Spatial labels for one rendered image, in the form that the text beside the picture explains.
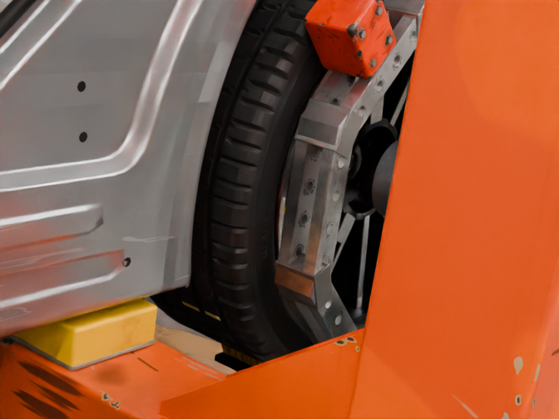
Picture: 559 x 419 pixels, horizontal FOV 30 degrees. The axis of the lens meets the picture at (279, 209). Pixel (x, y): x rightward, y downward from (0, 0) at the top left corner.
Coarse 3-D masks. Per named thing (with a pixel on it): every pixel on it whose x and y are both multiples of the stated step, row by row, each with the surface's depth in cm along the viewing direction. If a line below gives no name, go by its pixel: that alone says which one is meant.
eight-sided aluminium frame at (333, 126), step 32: (384, 0) 138; (416, 0) 136; (416, 32) 135; (384, 64) 131; (320, 96) 131; (352, 96) 129; (320, 128) 129; (352, 128) 129; (320, 160) 134; (320, 192) 130; (288, 224) 134; (320, 224) 131; (288, 256) 135; (320, 256) 132; (288, 288) 136; (320, 288) 134; (320, 320) 139; (352, 320) 144
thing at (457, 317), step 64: (448, 0) 81; (512, 0) 77; (448, 64) 81; (512, 64) 78; (448, 128) 82; (512, 128) 79; (448, 192) 83; (512, 192) 79; (384, 256) 87; (448, 256) 84; (512, 256) 80; (384, 320) 88; (448, 320) 84; (512, 320) 81; (384, 384) 89; (448, 384) 85; (512, 384) 82
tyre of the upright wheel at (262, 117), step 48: (288, 0) 136; (240, 48) 134; (288, 48) 131; (240, 96) 131; (288, 96) 131; (240, 144) 131; (288, 144) 134; (240, 192) 131; (192, 240) 138; (240, 240) 133; (192, 288) 144; (240, 288) 137; (240, 336) 144; (288, 336) 148
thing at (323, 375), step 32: (0, 352) 122; (32, 352) 120; (128, 352) 123; (160, 352) 125; (320, 352) 96; (352, 352) 94; (0, 384) 123; (32, 384) 119; (64, 384) 116; (96, 384) 115; (128, 384) 116; (160, 384) 117; (192, 384) 118; (224, 384) 104; (256, 384) 101; (288, 384) 99; (320, 384) 96; (352, 384) 94; (0, 416) 124; (32, 416) 120; (64, 416) 116; (96, 416) 113; (128, 416) 110; (160, 416) 110; (192, 416) 107; (224, 416) 104; (256, 416) 102; (288, 416) 99; (320, 416) 97
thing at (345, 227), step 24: (408, 72) 158; (312, 96) 136; (384, 96) 180; (384, 120) 156; (360, 144) 160; (384, 144) 162; (288, 168) 136; (360, 168) 162; (360, 192) 164; (360, 216) 159; (360, 240) 161; (336, 264) 177; (360, 264) 163; (336, 288) 172; (360, 288) 165; (360, 312) 165
